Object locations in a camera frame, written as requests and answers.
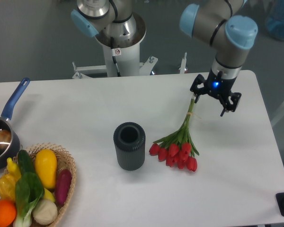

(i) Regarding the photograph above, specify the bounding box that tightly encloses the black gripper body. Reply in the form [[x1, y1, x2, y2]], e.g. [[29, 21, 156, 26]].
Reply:
[[204, 70, 238, 99]]

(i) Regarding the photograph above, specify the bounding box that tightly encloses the red tulip bouquet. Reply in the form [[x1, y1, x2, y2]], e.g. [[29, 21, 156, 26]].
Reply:
[[149, 98, 199, 172]]

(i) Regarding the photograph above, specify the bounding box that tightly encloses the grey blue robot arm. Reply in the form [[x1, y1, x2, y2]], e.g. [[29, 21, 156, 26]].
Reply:
[[71, 0, 258, 112]]

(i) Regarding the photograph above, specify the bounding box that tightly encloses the dark grey ribbed vase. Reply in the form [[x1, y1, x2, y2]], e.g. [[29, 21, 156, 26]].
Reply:
[[113, 122, 146, 171]]

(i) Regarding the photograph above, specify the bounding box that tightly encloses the blue translucent container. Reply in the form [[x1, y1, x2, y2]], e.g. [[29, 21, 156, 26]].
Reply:
[[265, 0, 284, 41]]

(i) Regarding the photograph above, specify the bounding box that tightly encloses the purple eggplant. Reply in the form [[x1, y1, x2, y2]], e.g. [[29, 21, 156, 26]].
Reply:
[[54, 169, 72, 205]]

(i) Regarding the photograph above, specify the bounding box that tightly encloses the yellow squash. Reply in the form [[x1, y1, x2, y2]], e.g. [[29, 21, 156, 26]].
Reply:
[[35, 149, 57, 190]]

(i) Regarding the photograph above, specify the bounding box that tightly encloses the yellow banana tip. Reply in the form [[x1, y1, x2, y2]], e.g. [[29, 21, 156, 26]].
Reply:
[[43, 188, 55, 202]]

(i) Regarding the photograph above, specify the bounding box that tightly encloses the dark green cucumber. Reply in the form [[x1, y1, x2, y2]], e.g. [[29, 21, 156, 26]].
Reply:
[[18, 149, 36, 175]]

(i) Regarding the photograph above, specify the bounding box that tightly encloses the beige garlic bulb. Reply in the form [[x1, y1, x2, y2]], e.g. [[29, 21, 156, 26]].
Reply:
[[33, 199, 58, 225]]

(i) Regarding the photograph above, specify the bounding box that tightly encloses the green bok choy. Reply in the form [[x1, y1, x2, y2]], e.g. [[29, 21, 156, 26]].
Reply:
[[13, 172, 44, 227]]

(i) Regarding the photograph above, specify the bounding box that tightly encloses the small yellow gourd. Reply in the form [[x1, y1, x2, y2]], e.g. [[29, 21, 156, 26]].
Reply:
[[7, 157, 21, 180]]

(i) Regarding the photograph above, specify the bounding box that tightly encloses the round bread in pan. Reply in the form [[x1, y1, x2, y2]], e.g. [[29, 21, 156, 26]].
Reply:
[[0, 130, 11, 150]]

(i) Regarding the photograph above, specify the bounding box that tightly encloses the yellow bell pepper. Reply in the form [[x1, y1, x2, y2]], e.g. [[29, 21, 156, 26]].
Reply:
[[0, 174, 16, 202]]

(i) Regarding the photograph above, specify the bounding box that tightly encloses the orange fruit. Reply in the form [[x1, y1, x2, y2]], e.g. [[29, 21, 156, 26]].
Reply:
[[0, 200, 17, 227]]

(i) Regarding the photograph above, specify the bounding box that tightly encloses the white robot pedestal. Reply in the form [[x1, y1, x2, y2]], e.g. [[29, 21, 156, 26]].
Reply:
[[71, 14, 189, 80]]

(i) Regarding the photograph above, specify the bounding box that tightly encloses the black pedestal cable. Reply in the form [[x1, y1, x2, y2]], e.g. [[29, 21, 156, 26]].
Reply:
[[110, 37, 122, 77]]

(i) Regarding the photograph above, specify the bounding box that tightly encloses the blue handled saucepan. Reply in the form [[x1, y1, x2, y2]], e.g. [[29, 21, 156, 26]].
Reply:
[[0, 78, 30, 169]]

